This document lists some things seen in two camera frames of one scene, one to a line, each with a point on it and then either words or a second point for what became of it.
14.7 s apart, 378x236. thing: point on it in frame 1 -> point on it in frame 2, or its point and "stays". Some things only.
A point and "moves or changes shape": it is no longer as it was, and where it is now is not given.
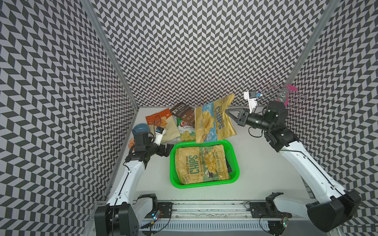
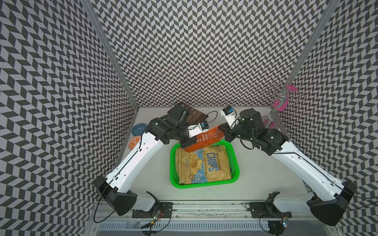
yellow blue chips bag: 212,123 -> 207,164
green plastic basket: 231,152 stays
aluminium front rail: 217,212 stays
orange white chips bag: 163,119 moves or changes shape
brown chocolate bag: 184,111 stays
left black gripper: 161,152 -> 184,144
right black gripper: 238,119 -> 227,130
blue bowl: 141,128 stays
